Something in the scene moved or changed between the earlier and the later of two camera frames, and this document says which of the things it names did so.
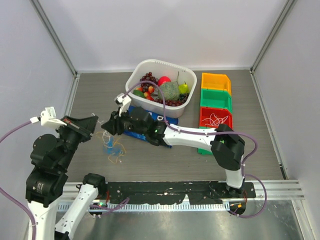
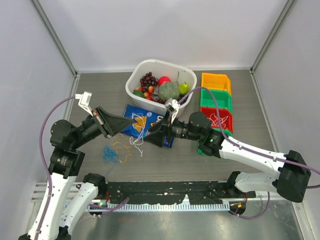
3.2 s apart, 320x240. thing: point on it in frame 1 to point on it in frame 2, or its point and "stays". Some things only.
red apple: x=164 y=79 stays
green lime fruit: x=138 y=92 stays
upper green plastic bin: x=220 y=98 stays
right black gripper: x=109 y=126 to x=157 y=136
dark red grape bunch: x=148 y=76 stays
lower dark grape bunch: x=182 y=99 stays
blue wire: x=112 y=149 to x=109 y=155
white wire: x=215 y=121 stays
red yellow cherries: x=148 y=94 stays
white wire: x=104 y=131 to x=142 y=134
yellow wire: x=114 y=144 to x=123 y=146
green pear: x=183 y=88 stays
